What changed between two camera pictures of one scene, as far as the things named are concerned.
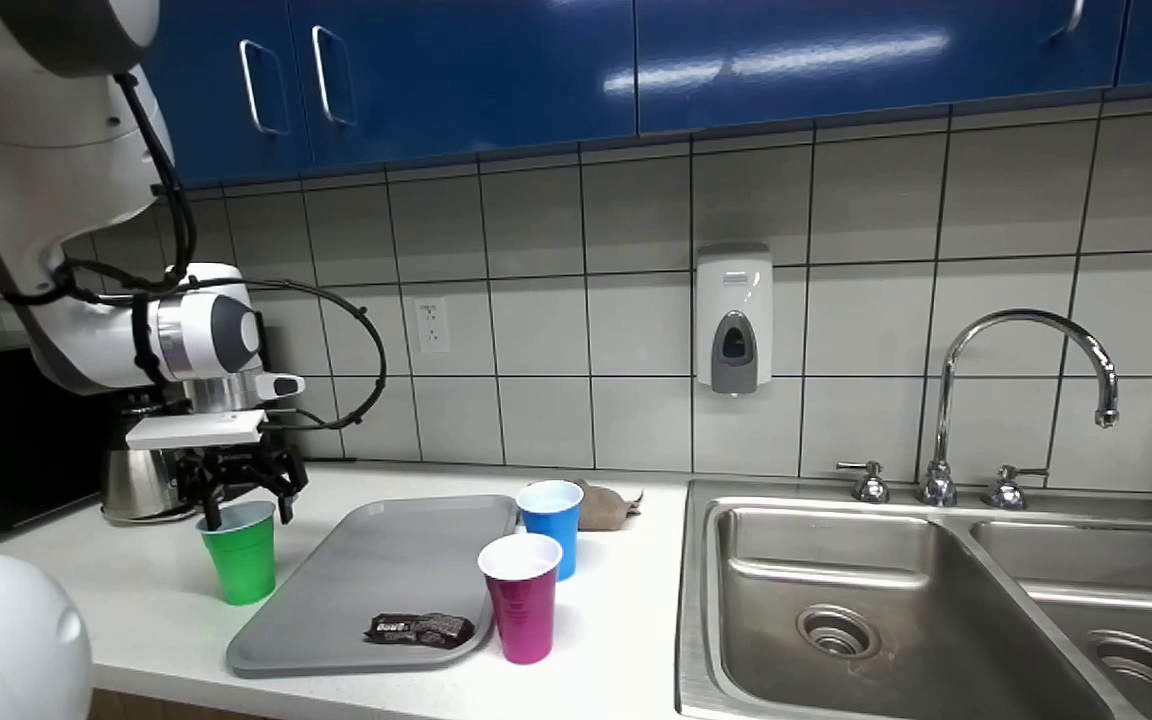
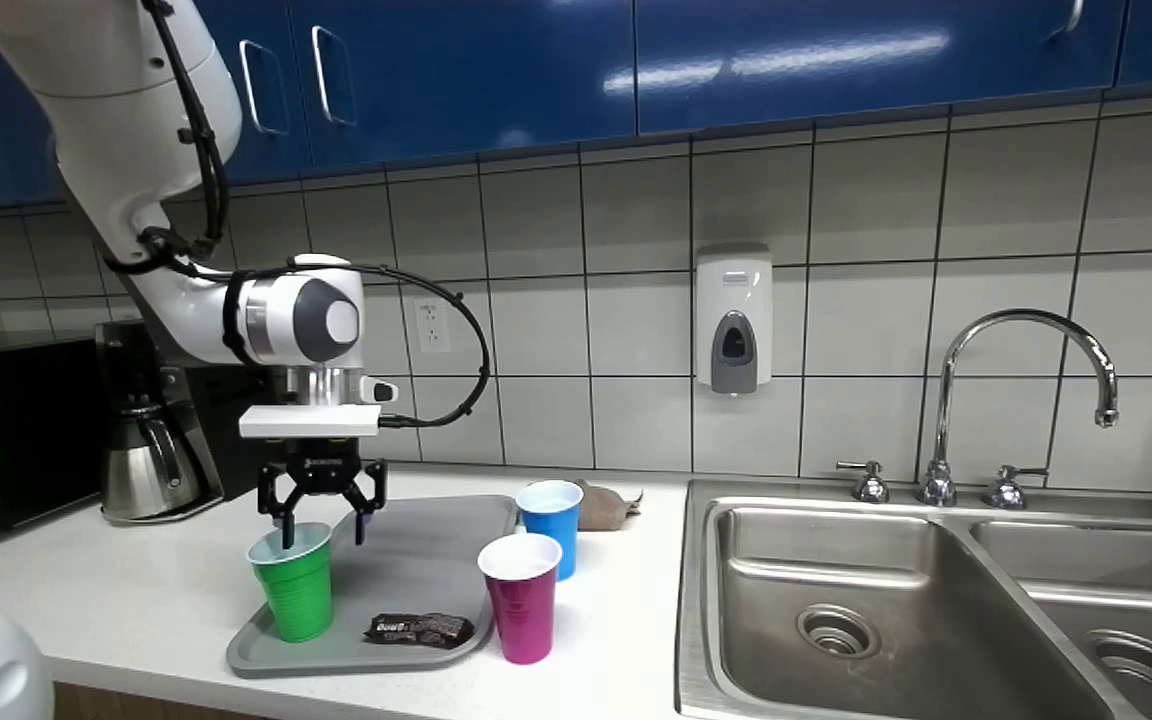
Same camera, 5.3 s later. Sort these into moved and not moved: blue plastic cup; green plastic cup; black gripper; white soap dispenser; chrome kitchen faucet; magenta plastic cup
Moved: black gripper; green plastic cup
Not moved: white soap dispenser; blue plastic cup; chrome kitchen faucet; magenta plastic cup
